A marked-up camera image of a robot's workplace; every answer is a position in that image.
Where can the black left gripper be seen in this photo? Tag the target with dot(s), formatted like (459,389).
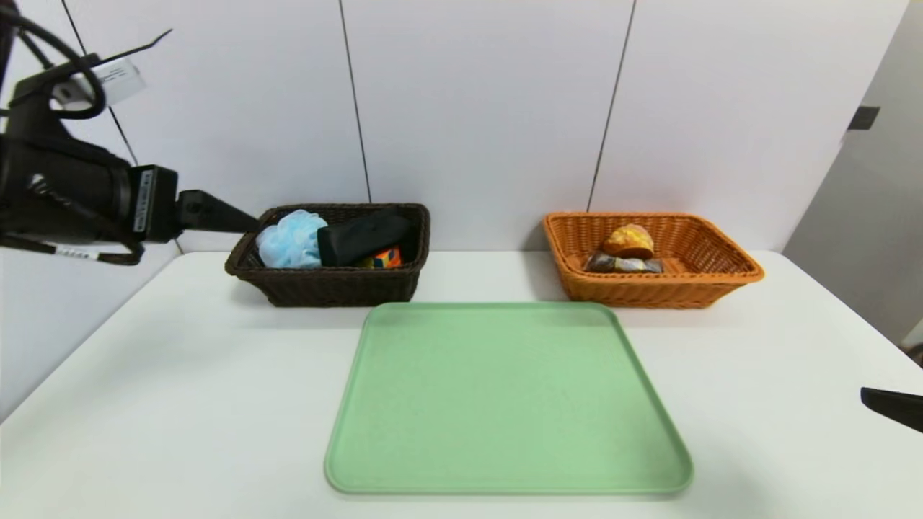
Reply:
(153,202)

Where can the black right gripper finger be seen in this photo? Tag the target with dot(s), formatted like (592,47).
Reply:
(898,405)

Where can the light blue bath loofah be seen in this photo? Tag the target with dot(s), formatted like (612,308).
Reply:
(292,239)

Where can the black fabric pouch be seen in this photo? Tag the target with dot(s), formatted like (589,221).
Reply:
(360,236)

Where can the colourful puzzle cube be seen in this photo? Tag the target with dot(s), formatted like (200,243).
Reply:
(386,257)

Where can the chocolate balls pack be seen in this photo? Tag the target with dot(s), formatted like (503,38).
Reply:
(621,264)

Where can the round cream bun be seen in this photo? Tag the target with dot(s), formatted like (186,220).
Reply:
(629,241)

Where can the dark brown wicker basket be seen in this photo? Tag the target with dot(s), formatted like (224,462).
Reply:
(339,285)

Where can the orange wicker basket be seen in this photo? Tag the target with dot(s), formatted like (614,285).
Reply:
(707,281)

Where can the black zip tie tail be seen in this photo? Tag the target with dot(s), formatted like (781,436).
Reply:
(137,47)

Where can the light green plastic tray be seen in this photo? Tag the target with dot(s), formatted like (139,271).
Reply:
(505,404)

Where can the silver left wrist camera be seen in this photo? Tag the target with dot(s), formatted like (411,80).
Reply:
(108,81)

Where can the black wall plate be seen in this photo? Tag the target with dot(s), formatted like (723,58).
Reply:
(865,117)

